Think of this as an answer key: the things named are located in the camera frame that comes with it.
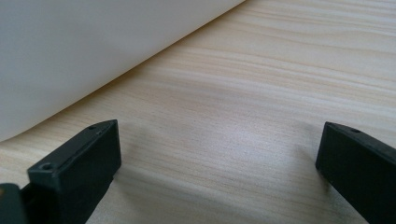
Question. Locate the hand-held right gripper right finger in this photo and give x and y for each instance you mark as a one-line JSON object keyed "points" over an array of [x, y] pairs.
{"points": [[361, 168]]}

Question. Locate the white mat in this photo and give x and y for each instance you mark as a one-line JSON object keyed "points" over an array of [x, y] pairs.
{"points": [[77, 53]]}

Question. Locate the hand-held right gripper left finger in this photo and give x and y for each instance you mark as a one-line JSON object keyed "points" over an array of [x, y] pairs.
{"points": [[77, 174]]}

